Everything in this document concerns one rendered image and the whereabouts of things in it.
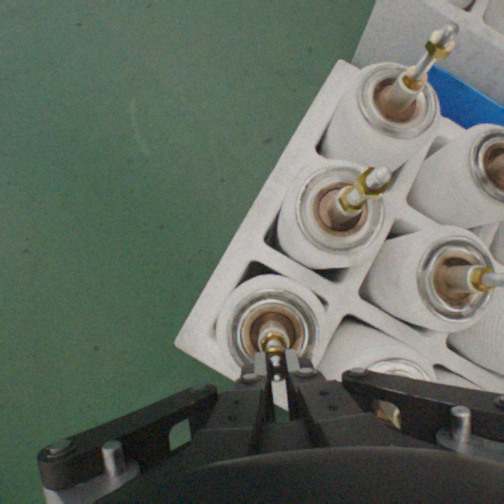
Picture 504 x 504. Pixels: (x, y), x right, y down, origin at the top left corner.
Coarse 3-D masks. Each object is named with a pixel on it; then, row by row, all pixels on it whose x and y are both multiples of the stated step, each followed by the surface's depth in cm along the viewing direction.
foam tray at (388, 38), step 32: (384, 0) 35; (416, 0) 32; (480, 0) 32; (384, 32) 40; (416, 32) 37; (480, 32) 31; (352, 64) 50; (416, 64) 42; (448, 64) 39; (480, 64) 35
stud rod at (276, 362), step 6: (270, 342) 19; (276, 342) 18; (270, 360) 15; (276, 360) 15; (282, 360) 15; (270, 366) 14; (276, 366) 14; (282, 366) 14; (276, 372) 14; (282, 372) 14; (276, 378) 14; (282, 378) 14
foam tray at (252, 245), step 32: (320, 96) 32; (320, 128) 31; (448, 128) 31; (288, 160) 31; (320, 160) 31; (416, 160) 31; (256, 224) 31; (416, 224) 30; (224, 256) 31; (256, 256) 31; (224, 288) 30; (320, 288) 30; (352, 288) 30; (192, 320) 30; (384, 320) 30; (192, 352) 30; (448, 352) 29; (480, 384) 29
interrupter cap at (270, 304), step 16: (272, 288) 23; (240, 304) 23; (256, 304) 23; (272, 304) 23; (288, 304) 23; (304, 304) 23; (240, 320) 23; (256, 320) 23; (272, 320) 23; (288, 320) 23; (304, 320) 23; (240, 336) 23; (256, 336) 23; (288, 336) 23; (304, 336) 23; (240, 352) 23; (256, 352) 23; (304, 352) 23
